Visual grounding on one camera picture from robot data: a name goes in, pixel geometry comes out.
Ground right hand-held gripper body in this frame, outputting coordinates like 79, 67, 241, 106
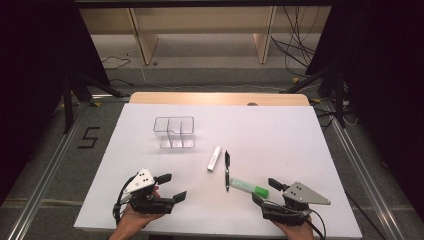
261, 181, 332, 227

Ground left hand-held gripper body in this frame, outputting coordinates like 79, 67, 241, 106
123, 168, 176, 215

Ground green highlighter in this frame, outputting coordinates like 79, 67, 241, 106
229, 177, 270, 199

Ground black pen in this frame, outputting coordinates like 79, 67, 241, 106
224, 150, 231, 193

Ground clear plastic organizer box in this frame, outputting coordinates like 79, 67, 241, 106
153, 115, 196, 149

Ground white tube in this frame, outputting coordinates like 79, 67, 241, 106
206, 145, 222, 173

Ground person's left hand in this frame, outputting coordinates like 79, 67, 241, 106
118, 185, 165, 232

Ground person's right hand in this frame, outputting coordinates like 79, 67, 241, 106
271, 216, 315, 240

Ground black tripod stand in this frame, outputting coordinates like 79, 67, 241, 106
279, 64, 348, 129
61, 71, 131, 134

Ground dark curtain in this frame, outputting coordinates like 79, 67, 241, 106
305, 0, 424, 221
0, 0, 112, 205

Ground light wooden desk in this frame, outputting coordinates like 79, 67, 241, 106
79, 6, 332, 66

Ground black metal bar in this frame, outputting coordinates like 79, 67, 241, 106
73, 0, 335, 9

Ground left hand-held gripper cable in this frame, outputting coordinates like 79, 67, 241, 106
112, 174, 138, 226

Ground hand-held gripper cable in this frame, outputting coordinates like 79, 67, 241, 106
305, 209, 328, 240
112, 174, 138, 226

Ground right hand-held gripper cable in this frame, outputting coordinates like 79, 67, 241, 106
305, 209, 328, 240

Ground thick black floor cable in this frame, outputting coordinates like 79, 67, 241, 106
344, 189, 389, 240

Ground aluminium floor rail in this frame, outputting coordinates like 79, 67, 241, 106
320, 99, 408, 240
6, 96, 93, 240

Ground thin black floor cable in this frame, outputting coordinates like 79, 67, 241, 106
100, 55, 133, 71

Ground hanging black cable bundle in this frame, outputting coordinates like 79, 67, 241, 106
269, 6, 322, 78

